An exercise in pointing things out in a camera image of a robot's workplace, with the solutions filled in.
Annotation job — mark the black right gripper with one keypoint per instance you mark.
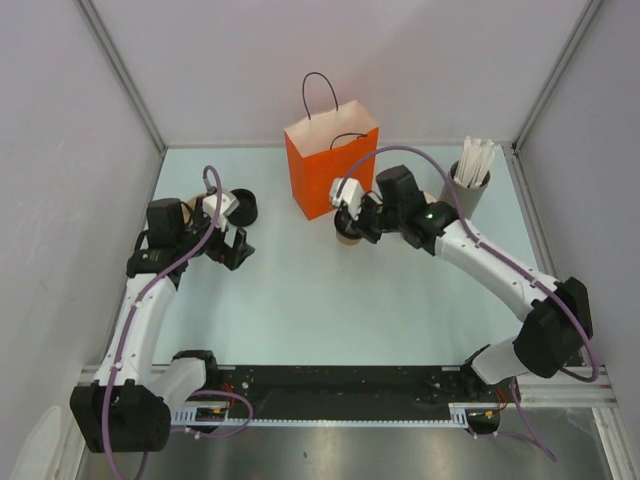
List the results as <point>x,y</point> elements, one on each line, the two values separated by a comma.
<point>359,226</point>

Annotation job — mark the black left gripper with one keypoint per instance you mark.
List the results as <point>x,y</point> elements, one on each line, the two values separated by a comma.
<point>231,257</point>

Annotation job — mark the single black cup lid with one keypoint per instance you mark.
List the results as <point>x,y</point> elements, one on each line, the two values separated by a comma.
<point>343,225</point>

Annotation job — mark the brown pulp cup carrier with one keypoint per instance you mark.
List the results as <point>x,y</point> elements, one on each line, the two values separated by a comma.
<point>192,212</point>

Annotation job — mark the orange paper bag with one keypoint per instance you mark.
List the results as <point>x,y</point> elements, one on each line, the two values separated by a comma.
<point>323,147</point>

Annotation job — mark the single brown paper cup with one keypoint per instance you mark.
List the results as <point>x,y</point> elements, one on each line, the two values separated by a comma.
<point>348,239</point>

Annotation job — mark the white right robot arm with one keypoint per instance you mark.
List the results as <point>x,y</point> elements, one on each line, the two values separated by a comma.
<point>555,315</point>

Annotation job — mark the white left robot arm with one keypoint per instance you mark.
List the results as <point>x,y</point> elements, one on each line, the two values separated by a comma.
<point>124,408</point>

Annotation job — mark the black lid stack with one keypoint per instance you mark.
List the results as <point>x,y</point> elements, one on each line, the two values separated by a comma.
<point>246,213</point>

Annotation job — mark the stacked brown paper cups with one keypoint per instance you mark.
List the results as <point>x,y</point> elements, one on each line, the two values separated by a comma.
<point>430,199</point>

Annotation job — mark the grey straw holder tube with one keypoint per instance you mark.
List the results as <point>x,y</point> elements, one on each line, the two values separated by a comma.
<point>468,197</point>

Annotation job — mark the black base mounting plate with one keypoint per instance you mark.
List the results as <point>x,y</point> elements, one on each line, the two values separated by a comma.
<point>360,393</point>

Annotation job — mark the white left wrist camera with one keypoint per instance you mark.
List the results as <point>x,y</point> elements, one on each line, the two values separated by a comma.
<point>219,207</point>

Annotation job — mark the aluminium frame rail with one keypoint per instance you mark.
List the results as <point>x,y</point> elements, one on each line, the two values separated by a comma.
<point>563,391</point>

